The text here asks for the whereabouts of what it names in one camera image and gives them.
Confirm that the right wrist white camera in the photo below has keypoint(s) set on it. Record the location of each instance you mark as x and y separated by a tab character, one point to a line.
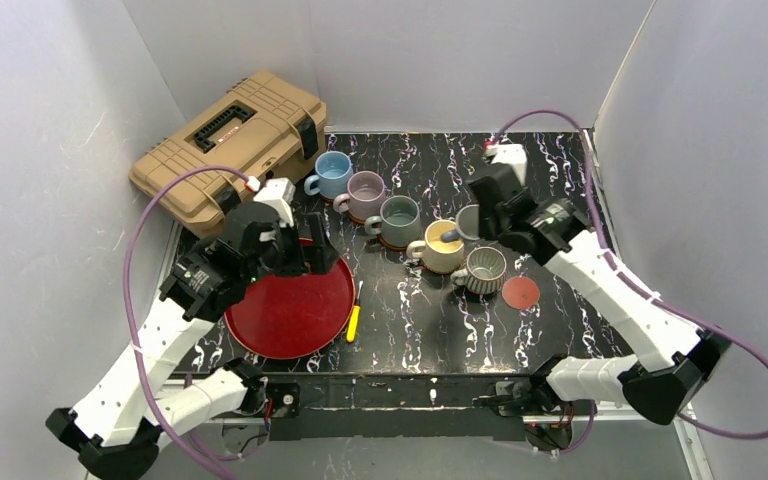
513	155

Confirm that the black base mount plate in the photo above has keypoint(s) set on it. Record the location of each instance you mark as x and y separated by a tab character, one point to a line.
279	400

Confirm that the red round tray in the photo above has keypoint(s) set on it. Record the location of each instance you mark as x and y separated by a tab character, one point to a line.
285	318

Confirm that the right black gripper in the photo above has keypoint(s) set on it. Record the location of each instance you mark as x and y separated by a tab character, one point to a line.
495	208

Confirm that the tan plastic toolbox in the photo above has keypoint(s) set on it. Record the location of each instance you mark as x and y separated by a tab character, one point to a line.
264	127

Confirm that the yellow handled screwdriver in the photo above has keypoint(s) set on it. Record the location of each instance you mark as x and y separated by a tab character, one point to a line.
351	331

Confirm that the lilac mug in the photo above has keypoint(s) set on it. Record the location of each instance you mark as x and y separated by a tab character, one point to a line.
365	193

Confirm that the light blue mug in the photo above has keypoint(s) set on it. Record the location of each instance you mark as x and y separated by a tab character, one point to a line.
332	171

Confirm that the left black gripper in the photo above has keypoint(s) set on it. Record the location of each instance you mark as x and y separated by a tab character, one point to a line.
297	251

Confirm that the ribbed beige mug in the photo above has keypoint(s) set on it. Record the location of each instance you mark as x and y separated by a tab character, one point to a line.
483	272

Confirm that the small white grey mug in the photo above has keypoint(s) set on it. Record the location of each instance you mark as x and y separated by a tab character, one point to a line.
467	226

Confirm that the wrist white camera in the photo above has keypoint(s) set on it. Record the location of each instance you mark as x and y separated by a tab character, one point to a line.
278	193
513	155

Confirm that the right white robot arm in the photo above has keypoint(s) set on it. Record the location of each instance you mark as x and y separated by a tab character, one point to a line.
670	360

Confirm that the cream yellow mug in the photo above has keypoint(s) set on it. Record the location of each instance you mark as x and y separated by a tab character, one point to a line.
434	254

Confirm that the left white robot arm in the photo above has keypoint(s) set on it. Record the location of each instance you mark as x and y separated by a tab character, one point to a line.
119	428

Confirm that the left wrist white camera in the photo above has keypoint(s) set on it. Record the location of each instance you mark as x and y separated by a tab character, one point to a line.
278	193

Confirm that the dark grey mug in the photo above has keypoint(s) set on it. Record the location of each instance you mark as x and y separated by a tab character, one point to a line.
397	224

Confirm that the red apple coaster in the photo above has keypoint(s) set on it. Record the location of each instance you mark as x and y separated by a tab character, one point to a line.
520	293

